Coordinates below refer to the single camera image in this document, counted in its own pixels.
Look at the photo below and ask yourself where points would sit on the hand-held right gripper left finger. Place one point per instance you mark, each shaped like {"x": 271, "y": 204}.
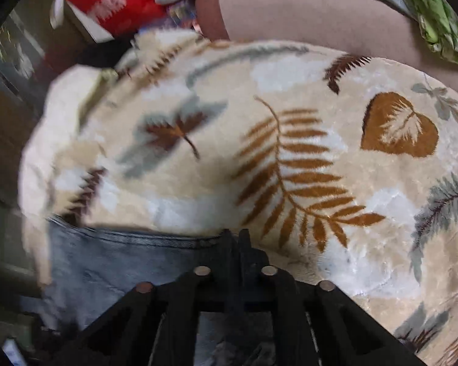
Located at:
{"x": 227, "y": 253}

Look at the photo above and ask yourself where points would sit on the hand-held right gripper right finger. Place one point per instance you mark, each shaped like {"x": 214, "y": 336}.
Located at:
{"x": 248, "y": 253}

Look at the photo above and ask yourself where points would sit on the blue denim pants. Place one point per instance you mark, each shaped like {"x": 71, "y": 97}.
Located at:
{"x": 110, "y": 263}

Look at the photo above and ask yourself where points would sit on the leaf print fleece blanket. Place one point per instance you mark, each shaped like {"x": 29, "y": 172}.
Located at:
{"x": 328, "y": 84}

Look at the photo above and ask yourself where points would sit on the white sprig print pillow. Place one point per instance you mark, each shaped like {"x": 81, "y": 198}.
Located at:
{"x": 61, "y": 95}

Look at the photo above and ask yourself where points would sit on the black cloth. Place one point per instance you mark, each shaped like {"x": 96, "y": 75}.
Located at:
{"x": 103, "y": 55}

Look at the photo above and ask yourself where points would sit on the pink sofa cushion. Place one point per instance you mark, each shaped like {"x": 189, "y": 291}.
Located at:
{"x": 290, "y": 15}

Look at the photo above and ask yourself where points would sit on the colourful snack packet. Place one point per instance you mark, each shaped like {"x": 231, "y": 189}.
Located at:
{"x": 181, "y": 15}

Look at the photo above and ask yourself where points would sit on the green patterned quilt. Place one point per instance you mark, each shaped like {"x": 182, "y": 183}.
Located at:
{"x": 442, "y": 30}

